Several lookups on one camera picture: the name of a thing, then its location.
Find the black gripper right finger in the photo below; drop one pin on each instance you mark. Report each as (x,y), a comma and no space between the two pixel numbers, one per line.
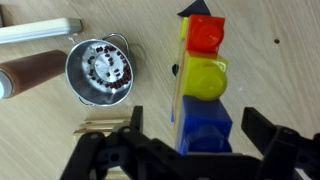
(290,150)

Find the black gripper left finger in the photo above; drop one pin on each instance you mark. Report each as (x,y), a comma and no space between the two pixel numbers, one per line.
(96,150)

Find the small blue toy brick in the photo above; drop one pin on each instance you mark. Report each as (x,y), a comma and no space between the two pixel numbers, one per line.
(203,123)

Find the long blue toy brick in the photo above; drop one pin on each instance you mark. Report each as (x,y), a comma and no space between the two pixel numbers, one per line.
(172,117)

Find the yellow toy brick with studs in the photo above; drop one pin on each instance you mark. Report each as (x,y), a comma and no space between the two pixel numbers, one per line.
(205,78)

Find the black triangular toy foot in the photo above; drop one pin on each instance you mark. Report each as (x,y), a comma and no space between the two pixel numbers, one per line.
(175,69)
(196,8)

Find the red toy brick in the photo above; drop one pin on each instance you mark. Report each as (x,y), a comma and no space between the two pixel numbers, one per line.
(205,33)

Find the flat yellow toy brick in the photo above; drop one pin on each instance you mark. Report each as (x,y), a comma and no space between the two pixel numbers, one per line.
(184,28)

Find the small wooden slat crate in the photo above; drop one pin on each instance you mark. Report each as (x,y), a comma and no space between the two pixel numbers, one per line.
(100,126)

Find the small metal pot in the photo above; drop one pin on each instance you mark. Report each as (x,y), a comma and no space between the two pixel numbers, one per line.
(100,71)

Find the brown sauce squeeze bottle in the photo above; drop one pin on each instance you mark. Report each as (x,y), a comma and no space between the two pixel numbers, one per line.
(33,71)

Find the cream power strip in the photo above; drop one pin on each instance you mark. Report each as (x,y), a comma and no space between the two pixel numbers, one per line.
(36,30)

